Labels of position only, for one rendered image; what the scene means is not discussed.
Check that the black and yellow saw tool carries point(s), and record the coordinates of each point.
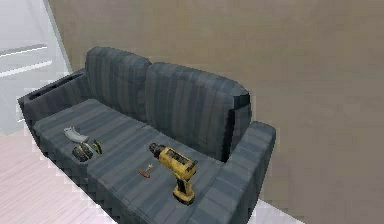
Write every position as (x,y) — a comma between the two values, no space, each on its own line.
(81,146)

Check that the yellow and black power drill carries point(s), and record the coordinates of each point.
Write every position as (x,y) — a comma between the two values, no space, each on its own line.
(176,166)

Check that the dark grey striped sofa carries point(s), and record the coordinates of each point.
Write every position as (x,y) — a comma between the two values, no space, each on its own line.
(133,140)

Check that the white window frame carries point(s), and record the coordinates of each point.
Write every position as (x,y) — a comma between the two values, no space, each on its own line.
(26,60)

